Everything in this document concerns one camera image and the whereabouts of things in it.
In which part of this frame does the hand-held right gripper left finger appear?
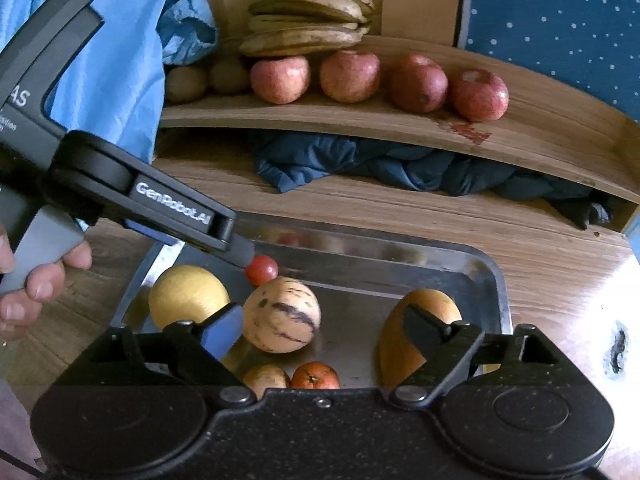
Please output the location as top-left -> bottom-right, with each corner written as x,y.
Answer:
75,303 -> 258,409

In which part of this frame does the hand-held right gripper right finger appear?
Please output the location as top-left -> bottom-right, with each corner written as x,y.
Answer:
389,304 -> 559,408

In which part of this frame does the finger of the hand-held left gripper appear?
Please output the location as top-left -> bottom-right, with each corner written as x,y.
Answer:
219,234 -> 257,268
124,219 -> 187,248

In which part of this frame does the red tomato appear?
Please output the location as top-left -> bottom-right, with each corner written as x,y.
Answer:
244,255 -> 279,287

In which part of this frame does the yellow mango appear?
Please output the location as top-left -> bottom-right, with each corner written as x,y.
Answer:
377,288 -> 463,388

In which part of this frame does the round yellow fruit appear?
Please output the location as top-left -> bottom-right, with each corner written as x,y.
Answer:
148,265 -> 232,333

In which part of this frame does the large striped pepino melon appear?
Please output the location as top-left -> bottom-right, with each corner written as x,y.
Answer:
242,276 -> 322,354

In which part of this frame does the small striped pepino melon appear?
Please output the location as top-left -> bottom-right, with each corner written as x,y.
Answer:
242,364 -> 292,401

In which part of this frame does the metal tray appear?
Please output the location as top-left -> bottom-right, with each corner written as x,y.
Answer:
112,217 -> 513,391

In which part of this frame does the orange mandarin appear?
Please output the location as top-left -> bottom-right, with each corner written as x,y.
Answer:
291,361 -> 341,391

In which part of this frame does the person's left hand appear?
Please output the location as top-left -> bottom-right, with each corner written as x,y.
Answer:
0,224 -> 94,347

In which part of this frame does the light blue raincoat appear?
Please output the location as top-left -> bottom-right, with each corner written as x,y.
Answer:
0,0 -> 176,161

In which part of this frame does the brown kiwi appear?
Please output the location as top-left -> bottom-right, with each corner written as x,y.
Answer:
165,62 -> 209,103
208,56 -> 252,95

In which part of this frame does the dark blue jacket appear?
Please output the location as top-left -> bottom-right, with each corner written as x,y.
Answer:
252,132 -> 613,231

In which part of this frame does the blue plastic bag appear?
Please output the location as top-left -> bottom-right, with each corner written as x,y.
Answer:
159,0 -> 219,67

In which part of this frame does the red apple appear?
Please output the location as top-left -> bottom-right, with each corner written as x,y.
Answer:
319,50 -> 382,104
387,54 -> 449,113
448,68 -> 510,122
250,55 -> 312,106

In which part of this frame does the wooden shelf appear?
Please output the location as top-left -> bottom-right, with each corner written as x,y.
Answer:
155,35 -> 640,236

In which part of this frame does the bunch of bananas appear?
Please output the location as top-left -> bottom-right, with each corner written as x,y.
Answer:
239,0 -> 377,58

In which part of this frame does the blue dotted cloth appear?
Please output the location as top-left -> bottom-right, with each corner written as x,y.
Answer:
457,0 -> 640,126

